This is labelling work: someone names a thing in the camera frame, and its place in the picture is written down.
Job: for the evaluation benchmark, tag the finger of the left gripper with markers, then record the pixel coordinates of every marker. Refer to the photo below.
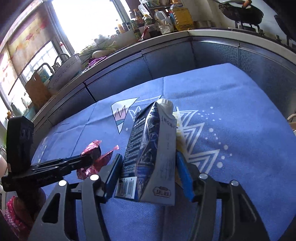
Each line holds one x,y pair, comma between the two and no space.
45,173

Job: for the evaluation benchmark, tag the beige plastic basket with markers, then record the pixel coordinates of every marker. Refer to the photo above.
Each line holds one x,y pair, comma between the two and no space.
291,122

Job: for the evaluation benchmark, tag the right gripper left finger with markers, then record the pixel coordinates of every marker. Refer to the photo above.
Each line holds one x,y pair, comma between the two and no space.
57,218

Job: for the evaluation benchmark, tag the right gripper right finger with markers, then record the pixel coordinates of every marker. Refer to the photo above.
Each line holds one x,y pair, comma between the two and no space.
239,218

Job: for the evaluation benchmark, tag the dark sauce bottle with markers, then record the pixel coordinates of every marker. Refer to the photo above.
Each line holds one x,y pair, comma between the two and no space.
136,30

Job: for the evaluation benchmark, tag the left hand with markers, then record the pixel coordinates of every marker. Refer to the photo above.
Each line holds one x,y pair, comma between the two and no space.
28,204

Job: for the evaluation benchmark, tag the black wok with handle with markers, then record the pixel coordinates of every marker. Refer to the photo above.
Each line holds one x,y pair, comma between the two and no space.
250,15

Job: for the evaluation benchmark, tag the clear plastic jug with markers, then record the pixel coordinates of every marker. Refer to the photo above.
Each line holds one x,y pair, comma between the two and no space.
165,24

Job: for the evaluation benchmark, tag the black frying pan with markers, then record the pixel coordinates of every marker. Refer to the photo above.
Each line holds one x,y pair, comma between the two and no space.
290,33

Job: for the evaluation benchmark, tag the brown paper bag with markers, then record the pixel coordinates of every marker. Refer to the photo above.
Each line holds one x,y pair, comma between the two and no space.
37,91

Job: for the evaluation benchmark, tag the pink candy wrapper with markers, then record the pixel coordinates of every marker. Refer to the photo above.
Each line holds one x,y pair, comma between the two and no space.
99,160

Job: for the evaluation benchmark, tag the white ceramic basin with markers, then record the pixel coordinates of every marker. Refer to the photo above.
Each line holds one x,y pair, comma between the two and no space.
64,74

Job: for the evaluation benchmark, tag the blue printed tablecloth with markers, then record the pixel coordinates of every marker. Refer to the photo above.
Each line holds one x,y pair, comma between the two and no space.
227,126

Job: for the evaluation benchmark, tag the dark blue milk carton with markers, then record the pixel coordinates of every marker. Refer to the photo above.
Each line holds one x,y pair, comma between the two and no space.
148,170

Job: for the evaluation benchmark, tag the yellow cooking oil bottle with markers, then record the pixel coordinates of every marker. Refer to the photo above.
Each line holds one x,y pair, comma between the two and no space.
182,17

